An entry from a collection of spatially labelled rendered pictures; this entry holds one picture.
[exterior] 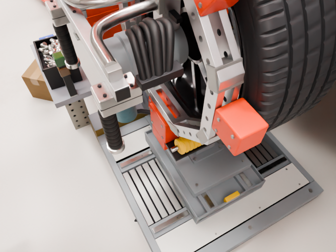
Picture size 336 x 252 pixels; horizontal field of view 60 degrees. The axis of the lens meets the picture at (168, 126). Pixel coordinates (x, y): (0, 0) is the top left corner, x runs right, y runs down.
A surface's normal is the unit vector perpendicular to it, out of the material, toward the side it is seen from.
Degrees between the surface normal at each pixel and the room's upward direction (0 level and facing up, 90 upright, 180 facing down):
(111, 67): 0
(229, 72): 45
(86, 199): 0
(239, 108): 0
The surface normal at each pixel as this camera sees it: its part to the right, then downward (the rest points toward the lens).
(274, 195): 0.00, -0.58
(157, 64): 0.07, 0.33
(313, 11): 0.39, 0.22
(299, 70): 0.45, 0.48
